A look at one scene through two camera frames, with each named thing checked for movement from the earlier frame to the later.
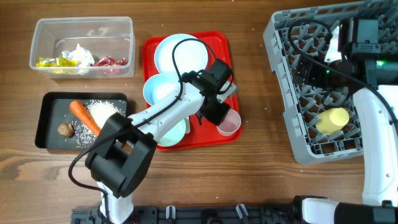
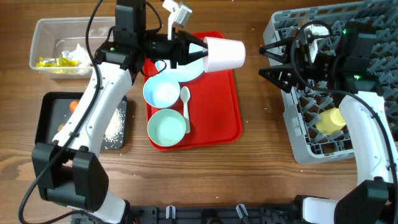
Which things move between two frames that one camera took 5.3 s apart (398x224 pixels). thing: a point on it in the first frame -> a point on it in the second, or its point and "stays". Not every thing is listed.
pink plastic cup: [231, 123] -> [223, 54]
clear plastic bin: [84, 46] stays
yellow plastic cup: [331, 121] stays
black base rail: [191, 214] stays
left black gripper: [219, 114] -> [178, 47]
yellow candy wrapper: [57, 62] stays
